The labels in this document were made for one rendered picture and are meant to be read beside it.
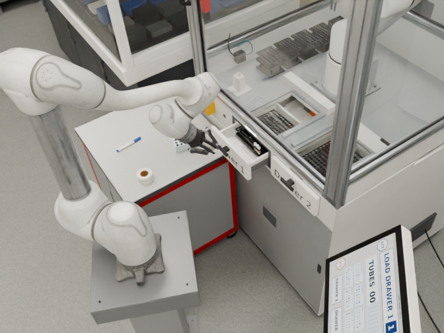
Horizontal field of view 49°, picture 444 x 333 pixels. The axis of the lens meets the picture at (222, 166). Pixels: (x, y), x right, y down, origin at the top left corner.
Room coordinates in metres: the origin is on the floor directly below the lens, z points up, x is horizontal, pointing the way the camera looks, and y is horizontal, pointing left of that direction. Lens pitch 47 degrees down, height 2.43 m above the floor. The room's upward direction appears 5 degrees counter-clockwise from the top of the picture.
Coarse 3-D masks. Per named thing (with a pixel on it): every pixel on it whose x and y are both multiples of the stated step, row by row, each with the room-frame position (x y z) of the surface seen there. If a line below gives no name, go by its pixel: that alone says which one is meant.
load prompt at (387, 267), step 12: (384, 252) 0.77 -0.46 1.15; (384, 264) 0.73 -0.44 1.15; (384, 276) 0.69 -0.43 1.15; (384, 288) 0.66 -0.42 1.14; (384, 300) 0.62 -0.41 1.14; (396, 300) 0.60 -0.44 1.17; (384, 312) 0.59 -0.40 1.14; (396, 312) 0.57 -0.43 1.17; (384, 324) 0.56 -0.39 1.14; (396, 324) 0.54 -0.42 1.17
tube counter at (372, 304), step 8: (368, 296) 0.66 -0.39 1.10; (376, 296) 0.65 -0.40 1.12; (368, 304) 0.64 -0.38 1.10; (376, 304) 0.62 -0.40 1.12; (368, 312) 0.61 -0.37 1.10; (376, 312) 0.60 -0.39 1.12; (368, 320) 0.59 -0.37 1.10; (376, 320) 0.58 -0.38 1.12; (368, 328) 0.57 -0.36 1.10; (376, 328) 0.56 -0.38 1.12
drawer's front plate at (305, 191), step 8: (272, 160) 1.41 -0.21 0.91; (272, 168) 1.41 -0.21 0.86; (280, 168) 1.36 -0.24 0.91; (288, 168) 1.34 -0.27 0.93; (280, 176) 1.36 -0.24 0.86; (288, 176) 1.31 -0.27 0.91; (296, 176) 1.29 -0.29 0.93; (296, 184) 1.27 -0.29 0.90; (304, 184) 1.25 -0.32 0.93; (296, 192) 1.27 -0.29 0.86; (304, 192) 1.23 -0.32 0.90; (312, 192) 1.20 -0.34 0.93; (304, 200) 1.22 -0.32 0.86; (312, 200) 1.18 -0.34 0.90; (312, 208) 1.18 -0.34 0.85
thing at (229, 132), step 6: (228, 126) 1.66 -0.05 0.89; (234, 126) 1.67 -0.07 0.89; (222, 132) 1.63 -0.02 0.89; (228, 132) 1.65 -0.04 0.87; (234, 132) 1.66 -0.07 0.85; (228, 138) 1.64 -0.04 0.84; (234, 138) 1.64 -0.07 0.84; (234, 144) 1.60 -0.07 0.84; (240, 144) 1.60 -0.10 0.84; (240, 150) 1.56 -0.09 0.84; (246, 156) 1.52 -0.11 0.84; (264, 156) 1.45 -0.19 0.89; (252, 162) 1.42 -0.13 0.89; (258, 162) 1.44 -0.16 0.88; (264, 162) 1.45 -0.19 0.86; (252, 168) 1.42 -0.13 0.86
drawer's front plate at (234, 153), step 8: (216, 128) 1.62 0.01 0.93; (216, 136) 1.60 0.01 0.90; (224, 136) 1.56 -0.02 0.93; (216, 144) 1.60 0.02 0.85; (224, 144) 1.54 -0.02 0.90; (232, 144) 1.51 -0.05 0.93; (232, 152) 1.49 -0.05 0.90; (240, 152) 1.46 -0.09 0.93; (232, 160) 1.49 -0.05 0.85; (240, 160) 1.43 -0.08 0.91; (248, 160) 1.41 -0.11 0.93; (240, 168) 1.43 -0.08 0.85; (248, 168) 1.39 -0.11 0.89; (248, 176) 1.39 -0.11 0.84
